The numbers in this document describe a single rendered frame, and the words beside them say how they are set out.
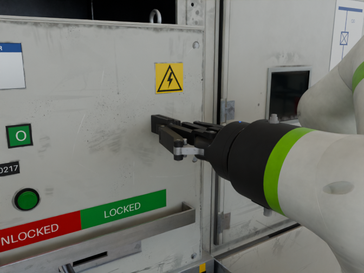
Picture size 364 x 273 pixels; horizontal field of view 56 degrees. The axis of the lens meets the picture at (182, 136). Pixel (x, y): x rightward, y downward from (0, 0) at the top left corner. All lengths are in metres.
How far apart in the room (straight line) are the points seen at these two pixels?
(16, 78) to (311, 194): 0.39
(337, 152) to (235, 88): 0.58
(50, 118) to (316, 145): 0.37
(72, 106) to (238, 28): 0.47
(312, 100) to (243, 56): 0.21
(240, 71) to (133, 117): 0.37
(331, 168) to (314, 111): 0.47
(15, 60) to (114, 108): 0.16
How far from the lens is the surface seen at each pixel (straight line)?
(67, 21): 0.53
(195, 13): 0.80
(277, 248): 1.16
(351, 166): 0.28
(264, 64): 0.92
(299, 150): 0.32
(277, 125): 0.37
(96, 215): 0.60
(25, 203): 0.55
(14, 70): 0.51
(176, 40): 0.60
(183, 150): 0.42
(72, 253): 0.56
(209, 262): 0.77
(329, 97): 0.74
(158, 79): 0.58
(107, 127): 0.56
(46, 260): 0.56
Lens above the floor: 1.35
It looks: 14 degrees down
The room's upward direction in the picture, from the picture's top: straight up
